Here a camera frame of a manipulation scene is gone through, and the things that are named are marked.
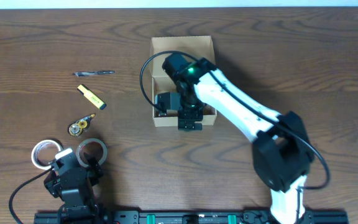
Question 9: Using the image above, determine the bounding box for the clear tape roll red-print core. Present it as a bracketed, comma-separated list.
[75, 138, 108, 168]

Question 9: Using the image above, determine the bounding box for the white-core clear tape roll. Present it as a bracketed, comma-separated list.
[31, 139, 63, 170]

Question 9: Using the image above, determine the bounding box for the yellow correction tape dispenser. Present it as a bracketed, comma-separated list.
[68, 113, 96, 137]

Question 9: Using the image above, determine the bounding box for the cardboard box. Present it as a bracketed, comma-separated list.
[148, 36, 216, 128]

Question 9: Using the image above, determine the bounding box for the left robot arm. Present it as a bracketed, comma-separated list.
[44, 149, 103, 221]

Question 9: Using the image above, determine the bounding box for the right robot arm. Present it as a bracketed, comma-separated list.
[155, 51, 314, 223]

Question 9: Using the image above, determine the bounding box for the yellow highlighter marker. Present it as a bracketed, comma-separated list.
[77, 85, 107, 110]

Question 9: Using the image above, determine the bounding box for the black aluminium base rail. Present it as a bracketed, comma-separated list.
[33, 210, 349, 224]

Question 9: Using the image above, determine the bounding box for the left black cable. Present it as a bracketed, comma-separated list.
[9, 166, 55, 224]

